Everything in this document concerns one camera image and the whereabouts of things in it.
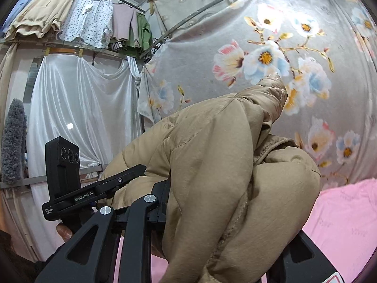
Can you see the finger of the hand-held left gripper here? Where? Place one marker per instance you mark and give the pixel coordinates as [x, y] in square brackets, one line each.
[120, 181]

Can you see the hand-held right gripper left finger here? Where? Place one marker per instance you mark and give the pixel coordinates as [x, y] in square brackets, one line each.
[132, 241]

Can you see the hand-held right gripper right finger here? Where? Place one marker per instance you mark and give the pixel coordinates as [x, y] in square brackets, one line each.
[282, 268]

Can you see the tan quilted jacket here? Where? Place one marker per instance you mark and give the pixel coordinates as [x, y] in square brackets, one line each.
[212, 168]

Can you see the person's left hand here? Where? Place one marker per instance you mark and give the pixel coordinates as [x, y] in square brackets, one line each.
[64, 231]

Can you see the grey horizontal metal bar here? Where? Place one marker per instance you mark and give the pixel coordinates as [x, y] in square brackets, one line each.
[32, 179]

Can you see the grey fluffy duster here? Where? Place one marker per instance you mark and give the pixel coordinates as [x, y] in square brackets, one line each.
[13, 141]

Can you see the white satin curtain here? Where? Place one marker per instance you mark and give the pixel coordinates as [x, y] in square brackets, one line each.
[82, 109]

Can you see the pink blanket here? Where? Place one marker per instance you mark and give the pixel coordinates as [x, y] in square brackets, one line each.
[347, 218]

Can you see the beige curtain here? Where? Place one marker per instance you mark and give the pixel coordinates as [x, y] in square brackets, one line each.
[8, 73]

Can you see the striped hanging garment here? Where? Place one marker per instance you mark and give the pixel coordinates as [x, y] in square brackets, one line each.
[115, 46]

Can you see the green hanging garment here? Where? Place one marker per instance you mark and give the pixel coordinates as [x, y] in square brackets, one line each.
[141, 32]

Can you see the grey floral blanket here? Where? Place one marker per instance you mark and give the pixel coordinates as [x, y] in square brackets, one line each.
[206, 50]

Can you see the white patterned hanging shirt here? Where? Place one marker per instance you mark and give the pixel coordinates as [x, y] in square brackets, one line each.
[85, 20]

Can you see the mauve hanging sweater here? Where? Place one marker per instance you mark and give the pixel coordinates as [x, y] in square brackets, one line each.
[123, 20]

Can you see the beige hanging garment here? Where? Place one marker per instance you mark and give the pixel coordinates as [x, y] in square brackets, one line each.
[38, 8]

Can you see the yellow clip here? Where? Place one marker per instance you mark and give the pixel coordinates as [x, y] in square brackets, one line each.
[152, 0]

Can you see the metal clothes rail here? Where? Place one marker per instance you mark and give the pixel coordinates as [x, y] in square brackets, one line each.
[35, 43]

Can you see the curved metal rail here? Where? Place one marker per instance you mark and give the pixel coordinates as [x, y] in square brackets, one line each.
[206, 6]

